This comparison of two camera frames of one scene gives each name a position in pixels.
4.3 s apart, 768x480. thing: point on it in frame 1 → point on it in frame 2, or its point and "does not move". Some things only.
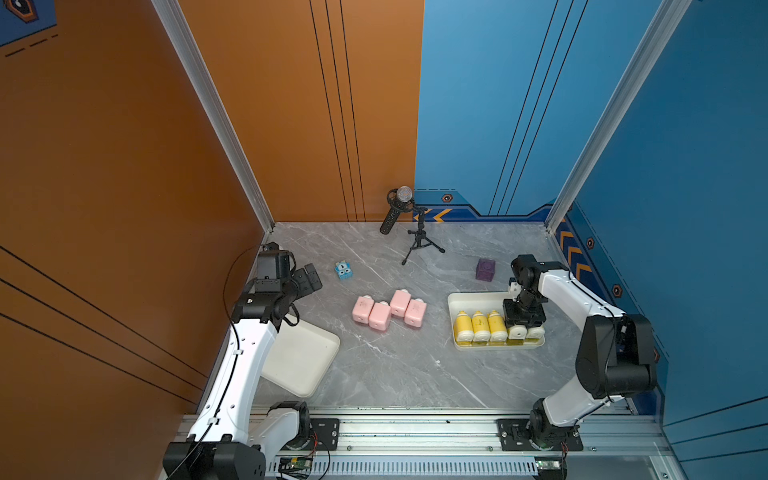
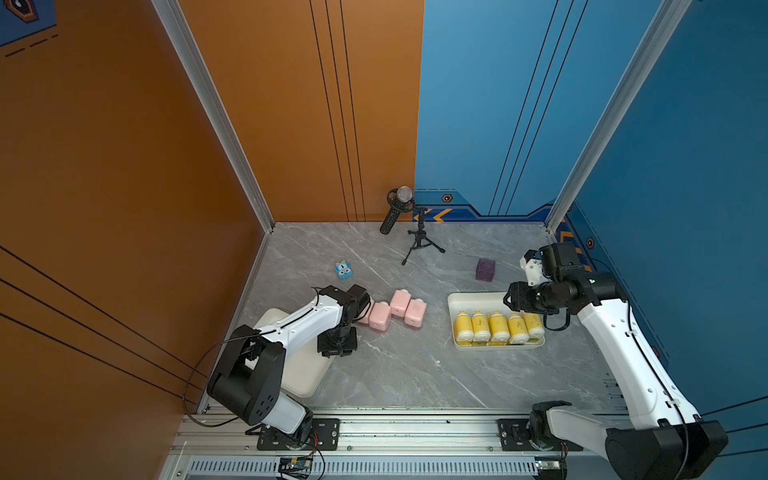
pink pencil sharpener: [400, 302] does not move
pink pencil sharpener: [362, 309] does not move
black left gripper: [304, 286] → [328, 349]
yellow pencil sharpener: [463, 329] does not move
